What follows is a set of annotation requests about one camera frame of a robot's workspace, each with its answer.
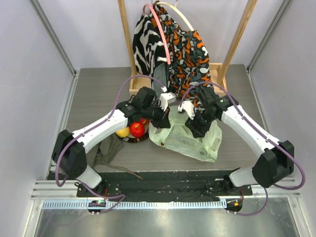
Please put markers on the striped rim ceramic plate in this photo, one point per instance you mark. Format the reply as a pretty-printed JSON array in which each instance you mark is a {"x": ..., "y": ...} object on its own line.
[{"x": 132, "y": 139}]

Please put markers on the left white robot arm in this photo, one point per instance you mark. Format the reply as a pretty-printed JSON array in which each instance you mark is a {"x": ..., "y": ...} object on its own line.
[{"x": 70, "y": 148}]

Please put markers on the red fake apple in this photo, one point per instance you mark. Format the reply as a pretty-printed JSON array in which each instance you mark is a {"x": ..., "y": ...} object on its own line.
[{"x": 137, "y": 129}]

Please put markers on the wooden clothes rack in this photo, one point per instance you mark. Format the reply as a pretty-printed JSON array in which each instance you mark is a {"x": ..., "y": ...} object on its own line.
[{"x": 217, "y": 70}]

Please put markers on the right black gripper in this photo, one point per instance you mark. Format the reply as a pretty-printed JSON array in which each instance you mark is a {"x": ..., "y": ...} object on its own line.
[{"x": 196, "y": 126}]

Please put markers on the pink clothes hanger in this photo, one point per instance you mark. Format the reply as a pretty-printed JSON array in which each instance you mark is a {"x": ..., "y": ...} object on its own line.
[{"x": 150, "y": 6}]

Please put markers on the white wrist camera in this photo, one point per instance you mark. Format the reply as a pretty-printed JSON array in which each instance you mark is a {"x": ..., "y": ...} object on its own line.
[
  {"x": 166, "y": 98},
  {"x": 188, "y": 108}
]

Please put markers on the black white zebra garment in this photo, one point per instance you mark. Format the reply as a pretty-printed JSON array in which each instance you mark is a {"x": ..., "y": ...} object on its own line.
[{"x": 148, "y": 49}]

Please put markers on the olive green cloth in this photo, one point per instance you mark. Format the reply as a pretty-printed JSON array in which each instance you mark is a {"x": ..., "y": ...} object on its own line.
[{"x": 105, "y": 151}]

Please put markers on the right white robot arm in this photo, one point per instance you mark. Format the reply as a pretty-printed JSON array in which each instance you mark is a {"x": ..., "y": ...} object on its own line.
[{"x": 273, "y": 162}]

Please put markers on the orange grey patterned garment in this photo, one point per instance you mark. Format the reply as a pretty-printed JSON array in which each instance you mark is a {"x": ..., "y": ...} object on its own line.
[{"x": 188, "y": 54}]

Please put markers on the yellow fake fruit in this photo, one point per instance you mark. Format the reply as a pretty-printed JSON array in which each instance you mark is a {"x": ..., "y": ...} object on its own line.
[{"x": 123, "y": 132}]

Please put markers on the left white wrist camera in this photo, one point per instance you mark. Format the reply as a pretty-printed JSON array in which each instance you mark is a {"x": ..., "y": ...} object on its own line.
[{"x": 166, "y": 98}]

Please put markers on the white slotted cable duct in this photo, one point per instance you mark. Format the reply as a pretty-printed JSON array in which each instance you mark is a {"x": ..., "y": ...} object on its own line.
[{"x": 95, "y": 204}]

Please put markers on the avocado print plastic bag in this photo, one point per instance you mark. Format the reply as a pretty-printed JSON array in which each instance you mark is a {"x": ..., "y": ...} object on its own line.
[{"x": 179, "y": 138}]

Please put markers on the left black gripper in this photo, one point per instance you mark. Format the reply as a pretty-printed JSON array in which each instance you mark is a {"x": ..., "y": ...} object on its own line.
[{"x": 162, "y": 122}]

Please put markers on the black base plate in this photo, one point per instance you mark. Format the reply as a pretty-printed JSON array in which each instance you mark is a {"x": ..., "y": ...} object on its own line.
[{"x": 168, "y": 186}]

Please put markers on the wooden clothes hanger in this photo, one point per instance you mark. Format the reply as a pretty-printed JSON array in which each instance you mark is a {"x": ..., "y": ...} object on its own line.
[{"x": 178, "y": 12}]

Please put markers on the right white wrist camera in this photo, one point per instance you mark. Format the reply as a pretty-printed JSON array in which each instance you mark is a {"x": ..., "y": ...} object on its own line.
[{"x": 188, "y": 108}]

